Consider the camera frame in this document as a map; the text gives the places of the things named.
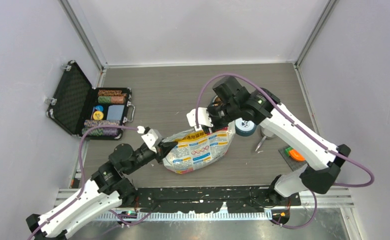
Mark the orange toy brick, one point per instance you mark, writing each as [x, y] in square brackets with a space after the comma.
[295, 155]

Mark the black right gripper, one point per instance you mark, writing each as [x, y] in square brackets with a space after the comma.
[215, 126]

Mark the teal double pet bowl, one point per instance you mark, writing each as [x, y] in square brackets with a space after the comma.
[243, 128]

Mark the yellow poker chip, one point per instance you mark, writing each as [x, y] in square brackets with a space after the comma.
[97, 115]

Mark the black foam-lined case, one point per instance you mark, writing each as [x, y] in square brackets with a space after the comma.
[74, 100]

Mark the metal food scoop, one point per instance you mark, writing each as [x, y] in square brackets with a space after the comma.
[266, 134]

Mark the brown poker chip stack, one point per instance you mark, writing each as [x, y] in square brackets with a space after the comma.
[109, 93]

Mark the striped poker chip stack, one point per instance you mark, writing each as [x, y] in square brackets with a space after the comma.
[93, 123]

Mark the blue poker chip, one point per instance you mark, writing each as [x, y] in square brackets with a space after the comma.
[98, 108]

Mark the green poker chip stack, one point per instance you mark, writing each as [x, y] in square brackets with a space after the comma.
[114, 100]

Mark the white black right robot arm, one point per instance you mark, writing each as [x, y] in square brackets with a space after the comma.
[266, 110]

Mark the green striped chip stack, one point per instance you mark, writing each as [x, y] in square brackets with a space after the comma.
[104, 132]

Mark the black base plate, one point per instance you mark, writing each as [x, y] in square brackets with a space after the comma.
[203, 200]

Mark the light blue card deck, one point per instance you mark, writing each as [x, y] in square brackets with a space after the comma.
[115, 112]

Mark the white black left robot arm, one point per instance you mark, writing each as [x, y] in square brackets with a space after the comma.
[107, 188]

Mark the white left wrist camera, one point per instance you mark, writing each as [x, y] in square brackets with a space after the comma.
[150, 136]

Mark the white yellow pet food bag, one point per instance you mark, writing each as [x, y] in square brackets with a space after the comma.
[196, 149]

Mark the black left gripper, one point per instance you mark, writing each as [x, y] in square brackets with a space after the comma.
[163, 148]

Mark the green toy brick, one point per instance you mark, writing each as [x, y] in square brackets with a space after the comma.
[287, 150]

